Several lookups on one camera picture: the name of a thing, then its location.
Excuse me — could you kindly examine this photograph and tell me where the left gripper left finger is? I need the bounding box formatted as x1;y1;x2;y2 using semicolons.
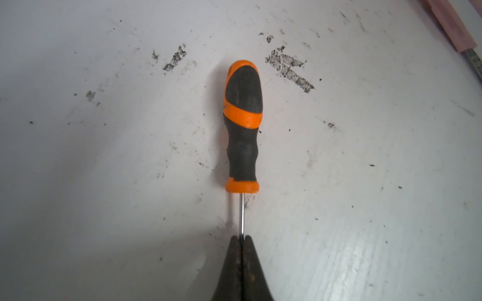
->
212;236;242;301

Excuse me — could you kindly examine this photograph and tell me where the pink handled brush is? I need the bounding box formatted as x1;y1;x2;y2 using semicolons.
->
424;1;481;83

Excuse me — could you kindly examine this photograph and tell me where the orange black screwdriver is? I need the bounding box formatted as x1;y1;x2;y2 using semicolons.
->
223;60;263;239

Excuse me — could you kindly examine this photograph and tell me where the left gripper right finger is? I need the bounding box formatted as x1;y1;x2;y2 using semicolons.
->
242;236;274;301

